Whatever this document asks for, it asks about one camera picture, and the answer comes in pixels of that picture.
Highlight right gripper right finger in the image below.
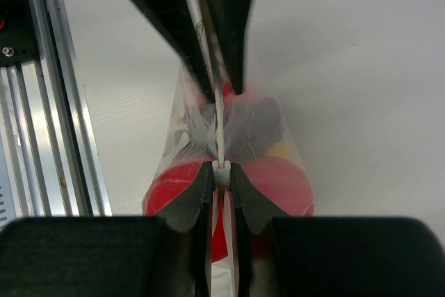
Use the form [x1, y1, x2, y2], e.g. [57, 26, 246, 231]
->
[229, 164, 444, 296]

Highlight small red tomato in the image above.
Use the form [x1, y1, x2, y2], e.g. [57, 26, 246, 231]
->
[243, 156, 314, 216]

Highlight dark grape bunch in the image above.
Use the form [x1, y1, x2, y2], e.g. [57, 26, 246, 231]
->
[187, 95, 284, 162]

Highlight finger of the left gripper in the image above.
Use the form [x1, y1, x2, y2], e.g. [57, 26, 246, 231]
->
[206, 0, 252, 95]
[130, 0, 215, 102]

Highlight yellow pear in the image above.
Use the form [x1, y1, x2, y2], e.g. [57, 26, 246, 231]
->
[266, 141, 292, 160]

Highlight aluminium mounting rail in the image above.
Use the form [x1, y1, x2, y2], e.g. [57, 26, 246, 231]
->
[1, 0, 112, 225]

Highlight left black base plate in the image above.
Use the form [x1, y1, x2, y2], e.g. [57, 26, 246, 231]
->
[1, 0, 39, 67]

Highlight clear dotted zip bag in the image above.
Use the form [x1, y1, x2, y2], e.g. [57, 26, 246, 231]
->
[143, 0, 314, 296]

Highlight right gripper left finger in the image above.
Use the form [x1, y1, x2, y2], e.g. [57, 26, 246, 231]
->
[1, 162, 213, 296]

